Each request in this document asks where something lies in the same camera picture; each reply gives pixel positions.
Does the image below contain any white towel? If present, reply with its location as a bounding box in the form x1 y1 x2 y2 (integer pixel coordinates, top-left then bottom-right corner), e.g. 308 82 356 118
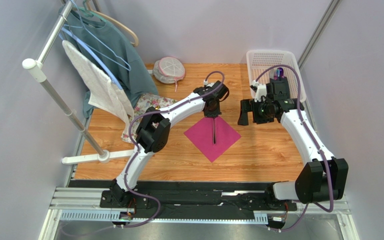
62 40 135 133

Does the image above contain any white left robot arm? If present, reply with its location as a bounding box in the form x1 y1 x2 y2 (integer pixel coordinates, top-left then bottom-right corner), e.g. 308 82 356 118
109 81 230 207

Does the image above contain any white mesh laundry pouch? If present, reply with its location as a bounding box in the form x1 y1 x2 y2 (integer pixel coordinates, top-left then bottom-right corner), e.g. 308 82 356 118
152 56 186 92

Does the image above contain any white plastic basket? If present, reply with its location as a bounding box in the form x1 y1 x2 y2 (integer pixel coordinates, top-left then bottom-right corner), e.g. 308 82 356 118
246 49 307 103

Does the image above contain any metal clothes rack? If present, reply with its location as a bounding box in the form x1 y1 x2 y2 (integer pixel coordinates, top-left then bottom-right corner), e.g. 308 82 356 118
22 0 133 165

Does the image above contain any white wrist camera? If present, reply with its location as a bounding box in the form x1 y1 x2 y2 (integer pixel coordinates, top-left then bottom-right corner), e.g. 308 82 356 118
250 81 267 103
203 79 218 94

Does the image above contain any wooden clothes hanger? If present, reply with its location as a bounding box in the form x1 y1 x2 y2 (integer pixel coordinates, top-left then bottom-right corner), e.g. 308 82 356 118
83 0 140 47

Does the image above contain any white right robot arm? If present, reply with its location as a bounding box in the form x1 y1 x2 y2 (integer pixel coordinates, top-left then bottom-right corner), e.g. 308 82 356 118
238 78 349 204

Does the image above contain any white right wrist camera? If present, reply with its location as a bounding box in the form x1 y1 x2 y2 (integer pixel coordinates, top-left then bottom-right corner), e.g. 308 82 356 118
250 81 267 103

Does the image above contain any teal t-shirt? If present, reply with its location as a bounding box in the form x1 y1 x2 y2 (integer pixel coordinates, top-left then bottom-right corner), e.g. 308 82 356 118
64 10 159 107

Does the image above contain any iridescent fork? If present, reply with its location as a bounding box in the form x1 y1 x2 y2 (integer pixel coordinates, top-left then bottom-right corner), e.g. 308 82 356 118
212 117 217 145

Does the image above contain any blue clothes hanger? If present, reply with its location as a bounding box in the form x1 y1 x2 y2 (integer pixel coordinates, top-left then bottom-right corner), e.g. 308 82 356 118
63 9 132 90

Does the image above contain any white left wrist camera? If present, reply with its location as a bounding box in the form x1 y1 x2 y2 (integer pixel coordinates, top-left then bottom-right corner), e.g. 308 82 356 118
203 79 218 94

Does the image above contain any magenta paper napkin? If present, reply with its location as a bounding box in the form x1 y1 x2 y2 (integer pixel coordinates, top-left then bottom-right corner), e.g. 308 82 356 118
184 116 241 163

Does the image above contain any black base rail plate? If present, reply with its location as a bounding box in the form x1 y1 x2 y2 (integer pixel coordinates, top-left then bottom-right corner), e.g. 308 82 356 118
99 181 298 220

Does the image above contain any floral cloth mat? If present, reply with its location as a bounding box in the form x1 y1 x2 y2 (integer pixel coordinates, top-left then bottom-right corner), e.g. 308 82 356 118
120 93 177 144

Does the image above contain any dark rolled napkin bundle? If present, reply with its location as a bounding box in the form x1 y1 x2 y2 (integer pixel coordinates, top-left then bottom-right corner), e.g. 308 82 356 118
269 67 289 86

